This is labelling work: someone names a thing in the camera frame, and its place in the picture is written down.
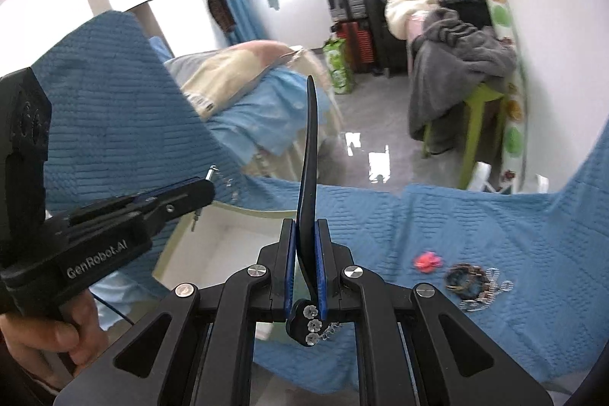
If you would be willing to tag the light blue bed sheet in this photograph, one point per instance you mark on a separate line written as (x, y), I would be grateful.
(265, 129)

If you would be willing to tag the person's left hand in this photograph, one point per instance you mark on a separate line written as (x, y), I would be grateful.
(29, 339)

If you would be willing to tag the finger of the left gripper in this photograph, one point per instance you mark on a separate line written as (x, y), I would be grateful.
(152, 209)

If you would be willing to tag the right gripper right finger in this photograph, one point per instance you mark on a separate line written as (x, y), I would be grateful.
(414, 346)

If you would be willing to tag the grey blanket on stool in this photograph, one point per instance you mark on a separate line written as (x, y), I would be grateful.
(452, 58)

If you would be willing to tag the green plastic stool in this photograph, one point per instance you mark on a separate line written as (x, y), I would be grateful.
(476, 103)

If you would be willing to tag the green open gift box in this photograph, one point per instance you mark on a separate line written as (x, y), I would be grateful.
(224, 239)

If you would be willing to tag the pink hat hair clip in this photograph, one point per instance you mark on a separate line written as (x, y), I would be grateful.
(427, 262)

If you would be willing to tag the black cream patterned bangle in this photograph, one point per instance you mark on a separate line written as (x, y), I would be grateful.
(467, 281)

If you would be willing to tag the red suitcase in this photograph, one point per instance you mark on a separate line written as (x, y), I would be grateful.
(358, 45)

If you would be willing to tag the white slippers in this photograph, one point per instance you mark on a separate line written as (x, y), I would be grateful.
(480, 182)

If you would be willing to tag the blue textured sofa cover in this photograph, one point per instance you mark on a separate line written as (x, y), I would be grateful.
(121, 125)

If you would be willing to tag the green shopping bag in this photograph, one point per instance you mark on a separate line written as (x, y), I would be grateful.
(337, 65)

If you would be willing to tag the black long hair clip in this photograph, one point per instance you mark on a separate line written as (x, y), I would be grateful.
(307, 320)

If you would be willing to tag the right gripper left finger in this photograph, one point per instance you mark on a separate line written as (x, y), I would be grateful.
(195, 349)

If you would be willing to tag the grey black suitcase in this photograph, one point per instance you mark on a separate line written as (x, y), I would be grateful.
(390, 52)

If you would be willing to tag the rolled green dotted mat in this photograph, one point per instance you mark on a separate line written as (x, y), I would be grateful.
(514, 135)

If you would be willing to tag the beige pillow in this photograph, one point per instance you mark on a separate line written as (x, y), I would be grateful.
(212, 82)

